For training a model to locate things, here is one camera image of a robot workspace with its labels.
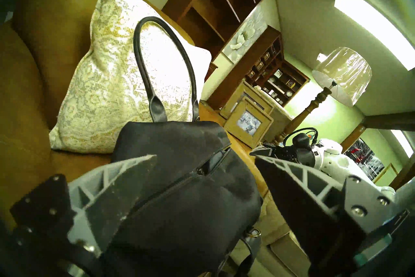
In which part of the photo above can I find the beige upholstered chair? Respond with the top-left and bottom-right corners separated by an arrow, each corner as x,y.
255,85 -> 294,144

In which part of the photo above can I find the cream patterned cushion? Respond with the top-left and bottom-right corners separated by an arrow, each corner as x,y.
49,0 -> 212,154

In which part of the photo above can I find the fluorescent ceiling light panel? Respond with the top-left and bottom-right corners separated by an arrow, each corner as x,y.
391,130 -> 414,158
334,0 -> 415,71

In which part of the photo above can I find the turned wood table lamp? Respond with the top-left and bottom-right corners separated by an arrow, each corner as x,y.
274,47 -> 373,145

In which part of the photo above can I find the large rustic wood picture frame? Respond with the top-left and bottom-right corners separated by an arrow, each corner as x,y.
220,80 -> 276,119

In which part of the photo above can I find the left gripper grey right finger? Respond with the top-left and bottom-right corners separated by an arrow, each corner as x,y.
255,155 -> 401,277

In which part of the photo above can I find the red black wall picture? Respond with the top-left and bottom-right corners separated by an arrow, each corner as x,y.
345,138 -> 385,180

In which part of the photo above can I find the small rustic wood picture frame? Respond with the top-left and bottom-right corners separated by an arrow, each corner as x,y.
224,97 -> 274,149

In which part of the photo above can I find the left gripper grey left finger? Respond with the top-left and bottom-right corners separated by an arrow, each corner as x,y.
10,154 -> 158,255

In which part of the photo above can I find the dark bookcase with small items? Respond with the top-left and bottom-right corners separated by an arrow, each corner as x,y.
207,26 -> 311,111

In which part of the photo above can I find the beige fabric sofa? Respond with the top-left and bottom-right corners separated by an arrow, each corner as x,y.
233,195 -> 312,277

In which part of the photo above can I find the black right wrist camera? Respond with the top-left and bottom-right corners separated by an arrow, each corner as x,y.
283,127 -> 319,150

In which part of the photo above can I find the tan leather armchair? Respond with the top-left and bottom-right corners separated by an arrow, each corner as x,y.
0,0 -> 269,231

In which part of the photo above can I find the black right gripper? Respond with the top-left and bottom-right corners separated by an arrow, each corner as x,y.
249,146 -> 317,168

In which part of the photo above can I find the black zipper handbag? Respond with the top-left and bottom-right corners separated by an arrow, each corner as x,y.
101,16 -> 263,277

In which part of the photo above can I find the white flower painting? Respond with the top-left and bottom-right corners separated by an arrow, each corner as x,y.
221,4 -> 269,64

